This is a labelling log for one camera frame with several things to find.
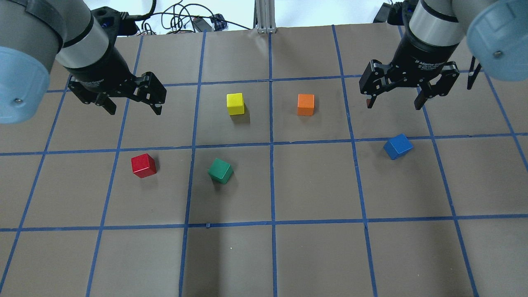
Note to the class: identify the blue wooden block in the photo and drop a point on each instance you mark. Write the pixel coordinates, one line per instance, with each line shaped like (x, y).
(398, 146)

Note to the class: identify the aluminium frame post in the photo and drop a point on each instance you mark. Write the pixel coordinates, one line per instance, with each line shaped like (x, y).
(264, 16)

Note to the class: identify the green wooden block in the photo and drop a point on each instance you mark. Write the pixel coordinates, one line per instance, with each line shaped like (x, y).
(220, 171)

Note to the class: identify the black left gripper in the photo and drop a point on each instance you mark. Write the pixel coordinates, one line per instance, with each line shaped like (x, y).
(97, 66)

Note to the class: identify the red wooden block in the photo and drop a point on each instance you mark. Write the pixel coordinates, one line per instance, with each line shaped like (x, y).
(143, 165)

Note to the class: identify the orange wooden block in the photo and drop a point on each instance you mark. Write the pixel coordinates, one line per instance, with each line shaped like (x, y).
(305, 104)

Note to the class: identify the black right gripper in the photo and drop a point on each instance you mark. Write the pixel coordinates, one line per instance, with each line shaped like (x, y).
(420, 55)

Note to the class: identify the brown paper table mat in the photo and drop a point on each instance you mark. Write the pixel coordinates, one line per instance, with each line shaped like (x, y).
(315, 207)

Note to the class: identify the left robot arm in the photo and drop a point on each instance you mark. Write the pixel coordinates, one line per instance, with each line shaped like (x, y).
(37, 33)

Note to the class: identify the yellow wooden block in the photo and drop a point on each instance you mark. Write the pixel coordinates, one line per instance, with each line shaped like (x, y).
(235, 104)

